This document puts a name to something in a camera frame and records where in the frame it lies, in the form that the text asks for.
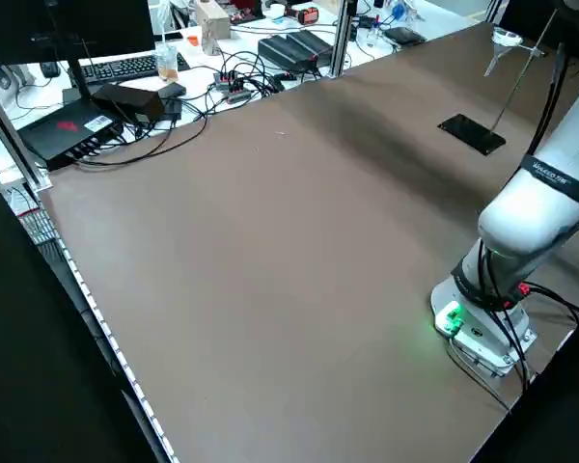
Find clear glass funnel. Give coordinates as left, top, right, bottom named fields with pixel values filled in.
left=483, top=26, right=523, bottom=78

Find white filter paper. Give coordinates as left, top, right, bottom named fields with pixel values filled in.
left=492, top=27, right=522, bottom=48

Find usb hub with plugs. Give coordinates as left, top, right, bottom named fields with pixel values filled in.
left=213, top=68, right=253, bottom=105

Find black ribbed power supply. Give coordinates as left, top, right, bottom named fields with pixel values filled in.
left=287, top=30, right=337, bottom=63
left=258, top=34, right=316, bottom=69

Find black power brick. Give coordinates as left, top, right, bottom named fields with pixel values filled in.
left=92, top=85, right=166, bottom=124

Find clear cup with orange contents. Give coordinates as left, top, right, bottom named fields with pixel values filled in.
left=153, top=41, right=180, bottom=81

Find red and black device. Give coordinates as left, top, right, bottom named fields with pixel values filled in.
left=289, top=5, right=322, bottom=25

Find orange and white card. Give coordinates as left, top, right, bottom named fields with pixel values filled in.
left=180, top=26, right=205, bottom=48

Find wooden box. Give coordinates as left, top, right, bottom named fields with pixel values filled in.
left=194, top=1, right=233, bottom=55

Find flat black device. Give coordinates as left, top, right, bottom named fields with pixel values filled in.
left=383, top=26, right=427, bottom=46

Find black keyboard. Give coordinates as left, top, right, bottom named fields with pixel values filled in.
left=78, top=53, right=164, bottom=84

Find black box with red logo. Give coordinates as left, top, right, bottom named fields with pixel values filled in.
left=16, top=101, right=126, bottom=171

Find black computer monitor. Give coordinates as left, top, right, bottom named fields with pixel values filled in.
left=0, top=0, right=156, bottom=105

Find long black table cable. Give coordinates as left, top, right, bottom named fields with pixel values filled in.
left=74, top=62, right=233, bottom=168

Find aluminium frame post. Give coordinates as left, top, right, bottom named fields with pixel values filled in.
left=327, top=0, right=357, bottom=79
left=0, top=71, right=53, bottom=190

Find metal ring stand black base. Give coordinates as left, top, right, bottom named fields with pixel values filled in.
left=437, top=8, right=560, bottom=156

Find thin black foot cables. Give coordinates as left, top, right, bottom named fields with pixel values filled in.
left=445, top=332, right=518, bottom=417

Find thick black foot cable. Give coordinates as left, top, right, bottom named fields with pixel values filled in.
left=520, top=283, right=579, bottom=325

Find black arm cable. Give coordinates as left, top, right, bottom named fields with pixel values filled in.
left=478, top=41, right=568, bottom=392

